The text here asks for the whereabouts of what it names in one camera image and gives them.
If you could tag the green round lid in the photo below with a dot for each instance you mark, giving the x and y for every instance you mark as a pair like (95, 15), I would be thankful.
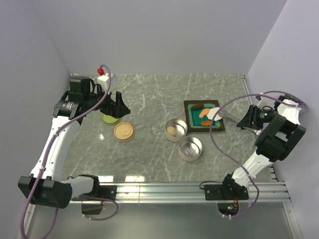
(109, 120)

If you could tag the steel lunch tin front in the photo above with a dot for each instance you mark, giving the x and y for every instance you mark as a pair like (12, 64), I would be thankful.
(190, 148)

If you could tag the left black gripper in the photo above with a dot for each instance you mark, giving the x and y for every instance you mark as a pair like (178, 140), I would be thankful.
(116, 110)

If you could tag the black teal square tray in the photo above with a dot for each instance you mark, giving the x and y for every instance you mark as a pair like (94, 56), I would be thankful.
(192, 116)

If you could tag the tan round lid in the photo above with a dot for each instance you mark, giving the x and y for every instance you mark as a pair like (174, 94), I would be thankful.
(123, 131)

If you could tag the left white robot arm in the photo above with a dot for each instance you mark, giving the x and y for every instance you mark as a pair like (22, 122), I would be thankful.
(45, 186)

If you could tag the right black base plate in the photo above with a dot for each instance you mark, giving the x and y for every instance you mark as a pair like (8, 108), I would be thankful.
(214, 192)

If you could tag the steel lunch tin near tray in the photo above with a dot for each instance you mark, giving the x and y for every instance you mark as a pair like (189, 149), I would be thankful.
(181, 129)

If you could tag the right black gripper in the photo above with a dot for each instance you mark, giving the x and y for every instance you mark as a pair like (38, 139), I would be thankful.
(250, 121)

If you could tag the orange salmon piece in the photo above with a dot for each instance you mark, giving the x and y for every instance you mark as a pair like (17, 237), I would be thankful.
(204, 112)

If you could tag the metal tongs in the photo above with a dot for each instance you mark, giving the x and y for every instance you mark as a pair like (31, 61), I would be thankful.
(226, 115)

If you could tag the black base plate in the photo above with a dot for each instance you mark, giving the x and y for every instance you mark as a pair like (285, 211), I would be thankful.
(214, 192)
(107, 192)

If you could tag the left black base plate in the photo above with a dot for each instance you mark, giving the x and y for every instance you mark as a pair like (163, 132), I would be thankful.
(107, 192)

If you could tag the white egg piece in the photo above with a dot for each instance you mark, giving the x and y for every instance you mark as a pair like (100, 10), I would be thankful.
(213, 115)

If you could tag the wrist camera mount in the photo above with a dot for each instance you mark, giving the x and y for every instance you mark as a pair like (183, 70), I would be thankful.
(103, 79)
(260, 101)

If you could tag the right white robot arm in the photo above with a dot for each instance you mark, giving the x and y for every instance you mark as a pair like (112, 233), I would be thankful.
(281, 132)

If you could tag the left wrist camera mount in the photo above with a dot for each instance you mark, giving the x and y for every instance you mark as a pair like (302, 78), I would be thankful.
(103, 79)

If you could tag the beige round bun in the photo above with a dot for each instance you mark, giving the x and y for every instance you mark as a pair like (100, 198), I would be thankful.
(171, 130)

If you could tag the dark brown sausage piece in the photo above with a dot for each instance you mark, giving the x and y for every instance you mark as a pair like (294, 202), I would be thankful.
(198, 106)

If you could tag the brown fried cutlet piece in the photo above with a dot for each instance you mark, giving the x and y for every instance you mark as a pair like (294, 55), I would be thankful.
(206, 123)

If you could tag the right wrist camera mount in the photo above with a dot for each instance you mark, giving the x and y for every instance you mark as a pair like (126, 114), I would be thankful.
(260, 101)

